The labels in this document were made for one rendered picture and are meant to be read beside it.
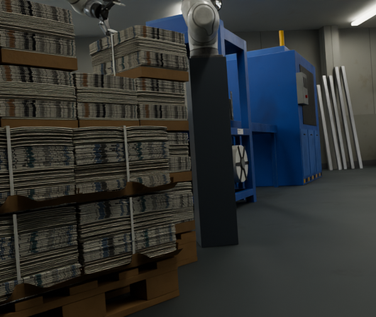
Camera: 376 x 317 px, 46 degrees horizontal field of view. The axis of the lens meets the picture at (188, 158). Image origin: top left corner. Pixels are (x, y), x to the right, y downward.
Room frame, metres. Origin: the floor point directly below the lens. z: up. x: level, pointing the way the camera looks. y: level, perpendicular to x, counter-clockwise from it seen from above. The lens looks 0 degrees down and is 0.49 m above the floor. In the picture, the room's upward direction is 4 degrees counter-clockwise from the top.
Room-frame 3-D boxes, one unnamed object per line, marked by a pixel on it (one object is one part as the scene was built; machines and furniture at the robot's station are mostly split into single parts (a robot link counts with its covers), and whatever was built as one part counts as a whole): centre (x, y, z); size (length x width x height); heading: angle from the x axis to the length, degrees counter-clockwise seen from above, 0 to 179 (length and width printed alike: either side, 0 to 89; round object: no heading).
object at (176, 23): (4.18, -0.06, 1.65); 0.60 x 0.45 x 0.20; 64
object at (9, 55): (1.68, 0.62, 0.86); 0.38 x 0.29 x 0.04; 46
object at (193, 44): (2.43, -0.13, 1.17); 0.18 x 0.16 x 0.22; 179
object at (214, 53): (2.46, -0.12, 1.03); 0.22 x 0.18 x 0.06; 7
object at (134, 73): (2.03, 0.13, 0.86); 0.29 x 0.16 x 0.04; 135
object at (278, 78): (6.60, -1.29, 1.04); 1.50 x 1.29 x 2.07; 154
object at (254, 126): (5.19, -0.55, 0.75); 1.55 x 0.65 x 0.10; 154
